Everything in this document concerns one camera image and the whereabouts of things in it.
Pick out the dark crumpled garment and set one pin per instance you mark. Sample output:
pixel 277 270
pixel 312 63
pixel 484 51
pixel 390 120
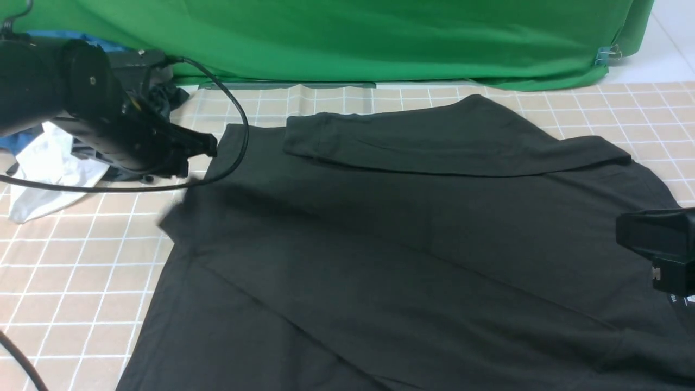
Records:
pixel 165 98

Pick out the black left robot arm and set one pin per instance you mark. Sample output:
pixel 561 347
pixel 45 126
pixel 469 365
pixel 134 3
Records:
pixel 72 84

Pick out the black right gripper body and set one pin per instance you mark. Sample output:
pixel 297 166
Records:
pixel 665 238

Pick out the blue crumpled garment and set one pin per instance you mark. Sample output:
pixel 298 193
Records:
pixel 15 143

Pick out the beige checkered tablecloth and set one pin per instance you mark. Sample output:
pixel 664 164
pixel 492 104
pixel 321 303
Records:
pixel 76 285

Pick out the green backdrop cloth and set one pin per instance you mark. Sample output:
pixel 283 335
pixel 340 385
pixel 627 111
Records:
pixel 512 45

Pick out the white crumpled garment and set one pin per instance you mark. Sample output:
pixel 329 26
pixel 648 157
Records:
pixel 49 160

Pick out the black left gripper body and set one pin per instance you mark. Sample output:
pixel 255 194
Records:
pixel 147 143

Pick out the metal binder clip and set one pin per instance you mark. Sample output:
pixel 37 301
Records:
pixel 607 56

